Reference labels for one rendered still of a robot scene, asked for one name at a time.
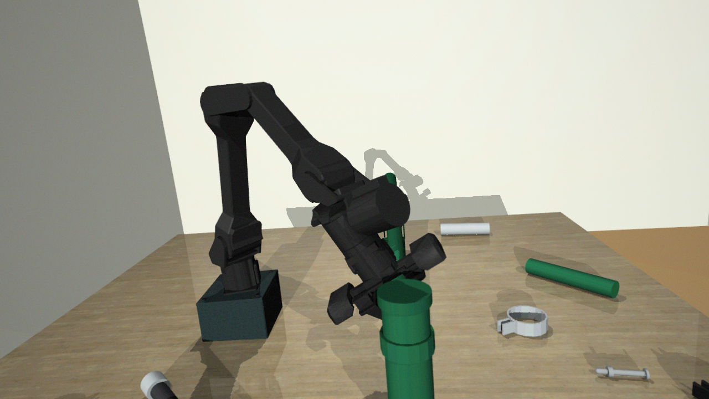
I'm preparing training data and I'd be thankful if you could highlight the grey bolt with nut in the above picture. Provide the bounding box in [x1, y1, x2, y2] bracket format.
[595, 366, 650, 380]

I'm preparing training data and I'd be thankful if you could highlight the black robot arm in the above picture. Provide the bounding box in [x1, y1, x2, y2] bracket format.
[200, 81, 410, 296]

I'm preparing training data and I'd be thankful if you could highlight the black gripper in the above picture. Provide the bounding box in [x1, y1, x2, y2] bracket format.
[327, 233, 446, 325]

